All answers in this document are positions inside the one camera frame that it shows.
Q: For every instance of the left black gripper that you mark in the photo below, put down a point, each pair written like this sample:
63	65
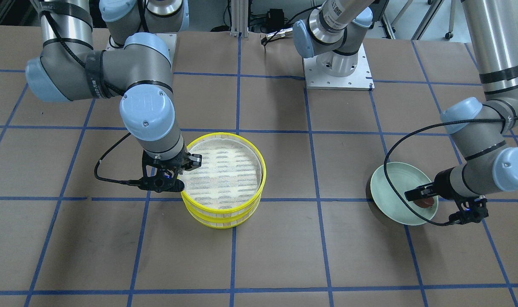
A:
444	181

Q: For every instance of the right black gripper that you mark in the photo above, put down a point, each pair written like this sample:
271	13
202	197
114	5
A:
178	163

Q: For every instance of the yellow steamer top layer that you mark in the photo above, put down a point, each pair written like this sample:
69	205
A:
232	171

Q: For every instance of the yellow steamer layer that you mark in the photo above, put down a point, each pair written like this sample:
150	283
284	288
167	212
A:
221	218
232	171

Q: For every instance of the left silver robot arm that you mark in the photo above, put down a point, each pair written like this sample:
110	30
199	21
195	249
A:
476	127

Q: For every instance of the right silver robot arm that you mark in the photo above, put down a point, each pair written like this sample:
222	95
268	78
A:
138	68

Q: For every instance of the yellow steamer bottom layer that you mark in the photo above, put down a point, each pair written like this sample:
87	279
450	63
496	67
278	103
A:
221	218

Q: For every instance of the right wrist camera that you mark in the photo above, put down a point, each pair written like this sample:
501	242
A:
162	181

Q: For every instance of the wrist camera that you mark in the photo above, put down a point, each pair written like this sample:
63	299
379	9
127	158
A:
469	210
162	181

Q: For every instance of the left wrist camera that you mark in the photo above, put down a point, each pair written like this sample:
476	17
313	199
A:
469	210

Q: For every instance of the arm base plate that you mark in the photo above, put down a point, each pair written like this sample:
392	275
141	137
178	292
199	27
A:
331	71

